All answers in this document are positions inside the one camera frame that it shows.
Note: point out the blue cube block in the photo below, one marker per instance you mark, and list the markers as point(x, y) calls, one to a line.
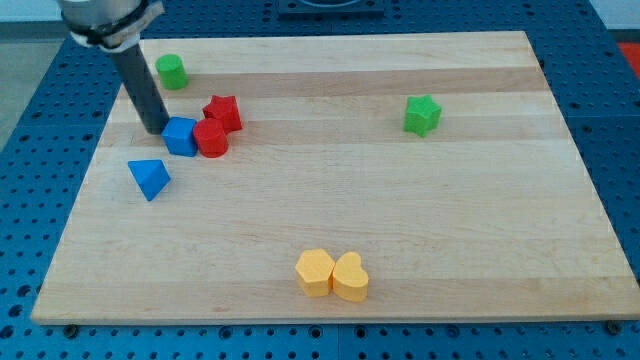
point(178, 136)

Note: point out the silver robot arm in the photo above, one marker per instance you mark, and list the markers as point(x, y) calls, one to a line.
point(112, 25)

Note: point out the yellow hexagon block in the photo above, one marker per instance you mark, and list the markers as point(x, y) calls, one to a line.
point(314, 270)

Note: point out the wooden board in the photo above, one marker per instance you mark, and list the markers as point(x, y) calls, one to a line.
point(491, 217)

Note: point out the yellow heart block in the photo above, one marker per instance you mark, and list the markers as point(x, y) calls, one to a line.
point(350, 280)

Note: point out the red cylinder block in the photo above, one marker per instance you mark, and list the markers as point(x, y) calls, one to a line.
point(210, 138)

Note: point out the red star block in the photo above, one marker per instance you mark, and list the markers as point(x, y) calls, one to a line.
point(225, 109)

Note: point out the green star block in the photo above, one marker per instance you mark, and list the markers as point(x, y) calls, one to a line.
point(422, 115)

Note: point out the blue triangle block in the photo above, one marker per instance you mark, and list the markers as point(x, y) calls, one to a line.
point(150, 175)

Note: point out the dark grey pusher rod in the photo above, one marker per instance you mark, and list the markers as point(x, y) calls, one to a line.
point(134, 72)

